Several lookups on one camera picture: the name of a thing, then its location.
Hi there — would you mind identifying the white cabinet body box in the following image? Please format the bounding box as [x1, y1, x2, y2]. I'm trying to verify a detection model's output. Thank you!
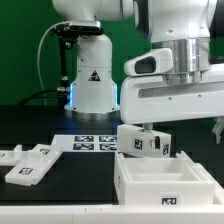
[114, 152, 224, 206]

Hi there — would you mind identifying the white marker sheet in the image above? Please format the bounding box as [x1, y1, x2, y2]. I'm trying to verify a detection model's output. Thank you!
[52, 135, 117, 152]

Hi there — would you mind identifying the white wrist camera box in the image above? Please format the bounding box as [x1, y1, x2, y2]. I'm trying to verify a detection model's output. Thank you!
[124, 48, 173, 77]

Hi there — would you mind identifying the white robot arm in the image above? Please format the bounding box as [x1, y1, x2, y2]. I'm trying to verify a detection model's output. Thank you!
[52, 0, 224, 135]

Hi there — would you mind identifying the white cabinet door panel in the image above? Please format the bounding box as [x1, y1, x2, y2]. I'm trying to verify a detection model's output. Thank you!
[5, 144, 62, 186]

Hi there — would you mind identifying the black cable on table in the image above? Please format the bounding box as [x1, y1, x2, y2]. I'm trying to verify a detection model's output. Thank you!
[16, 89, 66, 108]

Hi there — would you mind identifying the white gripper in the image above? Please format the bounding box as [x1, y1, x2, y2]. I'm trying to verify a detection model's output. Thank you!
[120, 72, 224, 149]

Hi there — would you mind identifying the grey camera cable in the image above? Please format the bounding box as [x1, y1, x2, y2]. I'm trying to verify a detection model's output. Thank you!
[36, 22, 69, 107]

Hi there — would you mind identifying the white cabinet top block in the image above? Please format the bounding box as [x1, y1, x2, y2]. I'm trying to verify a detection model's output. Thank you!
[117, 124, 171, 158]

